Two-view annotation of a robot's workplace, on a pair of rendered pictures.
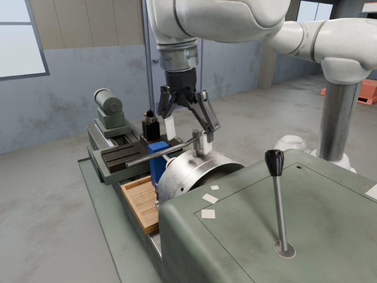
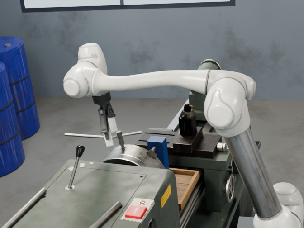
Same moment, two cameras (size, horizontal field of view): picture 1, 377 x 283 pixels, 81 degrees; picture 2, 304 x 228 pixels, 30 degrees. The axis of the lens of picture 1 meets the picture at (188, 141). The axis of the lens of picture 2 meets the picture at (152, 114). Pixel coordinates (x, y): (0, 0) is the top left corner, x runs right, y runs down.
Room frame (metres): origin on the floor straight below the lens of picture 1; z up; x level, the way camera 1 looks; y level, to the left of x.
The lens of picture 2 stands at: (-0.52, -1.89, 2.39)
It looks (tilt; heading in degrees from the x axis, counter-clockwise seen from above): 25 degrees down; 56
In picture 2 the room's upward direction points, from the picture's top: 6 degrees counter-clockwise
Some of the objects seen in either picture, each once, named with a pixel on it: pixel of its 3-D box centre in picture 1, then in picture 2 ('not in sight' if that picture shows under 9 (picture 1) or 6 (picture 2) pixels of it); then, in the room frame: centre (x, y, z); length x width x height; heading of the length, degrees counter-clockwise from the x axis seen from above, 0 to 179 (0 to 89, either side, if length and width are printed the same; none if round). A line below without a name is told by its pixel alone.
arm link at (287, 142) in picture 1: (289, 156); (283, 209); (1.01, -0.55, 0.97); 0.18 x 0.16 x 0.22; 38
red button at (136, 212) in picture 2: not in sight; (135, 212); (0.33, -0.48, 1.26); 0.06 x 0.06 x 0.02; 33
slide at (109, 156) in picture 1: (142, 150); (178, 143); (1.10, 0.26, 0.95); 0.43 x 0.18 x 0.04; 123
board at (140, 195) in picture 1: (168, 192); (155, 186); (0.81, 0.10, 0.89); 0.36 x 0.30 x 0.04; 123
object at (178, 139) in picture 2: (154, 142); (187, 138); (1.11, 0.20, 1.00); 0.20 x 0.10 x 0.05; 33
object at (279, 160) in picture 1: (274, 161); (80, 150); (0.32, -0.15, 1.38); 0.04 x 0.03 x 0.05; 33
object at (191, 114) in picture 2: (150, 118); (187, 112); (1.14, 0.21, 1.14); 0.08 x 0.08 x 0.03
